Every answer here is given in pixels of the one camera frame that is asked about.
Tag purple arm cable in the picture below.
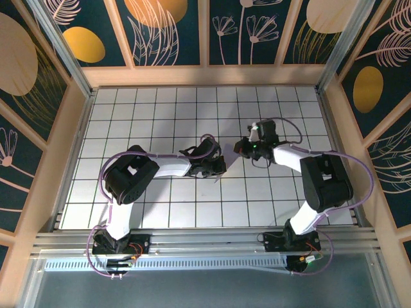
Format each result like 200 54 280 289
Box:
271 117 375 277
100 133 219 278

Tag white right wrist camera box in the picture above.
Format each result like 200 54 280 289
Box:
247 121 263 142

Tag wall panel cream circle yellow lines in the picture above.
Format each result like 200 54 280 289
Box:
281 0 359 65

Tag black round cable port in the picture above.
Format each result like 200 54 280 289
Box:
286 255 315 276

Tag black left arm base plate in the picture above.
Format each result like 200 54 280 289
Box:
92 233 152 256

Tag small dark teal wall panel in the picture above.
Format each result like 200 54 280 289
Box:
0 242 12 273
399 237 411 273

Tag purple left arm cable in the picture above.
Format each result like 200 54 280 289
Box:
100 133 219 278

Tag black connector box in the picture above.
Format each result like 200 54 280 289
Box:
107 257 135 270

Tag wall panel large cream circle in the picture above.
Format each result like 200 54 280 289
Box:
0 0 71 144

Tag wall panel yellow oval feather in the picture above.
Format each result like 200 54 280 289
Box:
335 0 411 139

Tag grey slotted cable duct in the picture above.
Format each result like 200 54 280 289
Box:
44 256 290 273

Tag wall panel with yellow oval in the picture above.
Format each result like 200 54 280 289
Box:
43 0 134 69

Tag wall panel white leaf outlines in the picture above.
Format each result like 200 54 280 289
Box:
364 121 411 229

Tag wall panel orange circle leaves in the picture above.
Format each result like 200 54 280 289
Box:
114 0 203 67

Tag wall panel with pink flowers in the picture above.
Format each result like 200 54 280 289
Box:
207 0 298 67

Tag aluminium side rail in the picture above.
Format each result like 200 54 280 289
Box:
53 89 97 232
316 89 367 228

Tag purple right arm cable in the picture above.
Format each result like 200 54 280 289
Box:
271 117 375 277

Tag aluminium corner post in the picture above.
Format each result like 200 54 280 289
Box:
316 0 375 94
27 0 97 97

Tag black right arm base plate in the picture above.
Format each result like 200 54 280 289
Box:
262 231 322 255

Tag long aluminium mounting rail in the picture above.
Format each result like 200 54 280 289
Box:
30 227 382 258

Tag wall panel single pink flower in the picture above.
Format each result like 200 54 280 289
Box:
0 99 48 238

